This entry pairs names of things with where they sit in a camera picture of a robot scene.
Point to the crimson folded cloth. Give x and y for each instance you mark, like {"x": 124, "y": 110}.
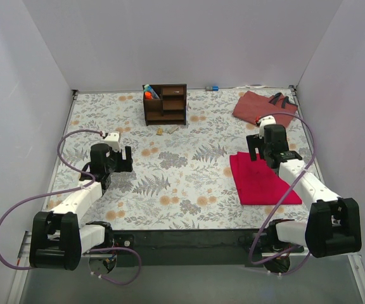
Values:
{"x": 256, "y": 183}

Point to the beige eraser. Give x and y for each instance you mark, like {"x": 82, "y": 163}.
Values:
{"x": 172, "y": 129}

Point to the terracotta folded shirt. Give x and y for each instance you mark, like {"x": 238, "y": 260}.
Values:
{"x": 252, "y": 106}

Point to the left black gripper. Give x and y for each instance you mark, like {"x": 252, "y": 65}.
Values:
{"x": 124, "y": 159}

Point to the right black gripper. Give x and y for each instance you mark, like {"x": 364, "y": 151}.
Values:
{"x": 262, "y": 144}

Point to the orange black highlighter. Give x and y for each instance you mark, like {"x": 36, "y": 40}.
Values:
{"x": 148, "y": 95}

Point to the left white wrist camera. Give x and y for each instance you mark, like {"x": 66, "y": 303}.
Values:
{"x": 112, "y": 139}

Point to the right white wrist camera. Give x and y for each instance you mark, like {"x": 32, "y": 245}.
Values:
{"x": 262, "y": 122}

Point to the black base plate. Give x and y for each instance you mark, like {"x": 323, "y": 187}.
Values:
{"x": 178, "y": 247}

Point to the green highlighter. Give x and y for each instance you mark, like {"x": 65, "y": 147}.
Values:
{"x": 153, "y": 93}

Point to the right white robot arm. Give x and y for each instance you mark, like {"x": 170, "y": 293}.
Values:
{"x": 333, "y": 226}

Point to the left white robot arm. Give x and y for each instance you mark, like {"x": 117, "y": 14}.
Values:
{"x": 57, "y": 240}

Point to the floral table mat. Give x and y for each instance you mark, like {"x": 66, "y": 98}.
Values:
{"x": 181, "y": 179}

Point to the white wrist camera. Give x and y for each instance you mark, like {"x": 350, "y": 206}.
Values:
{"x": 112, "y": 139}
{"x": 262, "y": 122}

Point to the brown wooden desk organizer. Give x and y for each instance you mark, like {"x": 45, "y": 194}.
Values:
{"x": 170, "y": 108}

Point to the blue grey glue stick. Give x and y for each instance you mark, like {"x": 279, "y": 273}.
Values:
{"x": 212, "y": 88}

